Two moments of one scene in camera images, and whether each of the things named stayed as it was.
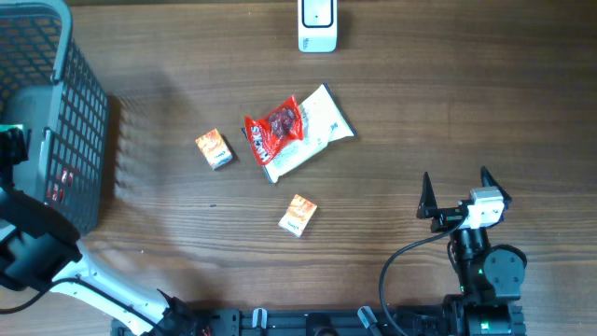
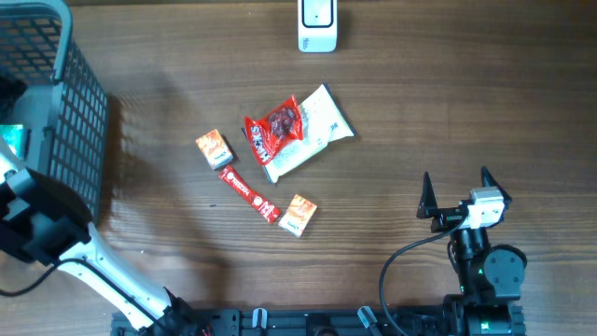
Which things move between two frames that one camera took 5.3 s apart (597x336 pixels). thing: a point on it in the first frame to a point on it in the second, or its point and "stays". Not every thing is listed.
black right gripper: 428,208 stays
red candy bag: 273,131 stays
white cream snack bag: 323,121 stays
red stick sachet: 58,189 to 248,195
